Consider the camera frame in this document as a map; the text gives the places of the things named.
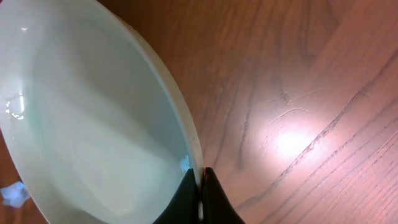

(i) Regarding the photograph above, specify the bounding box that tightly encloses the mint plate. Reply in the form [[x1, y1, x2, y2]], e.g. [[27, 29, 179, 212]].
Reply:
[[1, 0, 203, 223]]

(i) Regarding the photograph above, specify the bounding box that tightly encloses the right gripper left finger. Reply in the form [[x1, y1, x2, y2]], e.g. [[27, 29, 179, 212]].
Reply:
[[154, 169, 199, 224]]

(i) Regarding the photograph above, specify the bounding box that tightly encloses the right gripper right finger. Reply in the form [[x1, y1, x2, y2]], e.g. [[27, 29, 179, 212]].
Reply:
[[202, 167, 244, 224]]

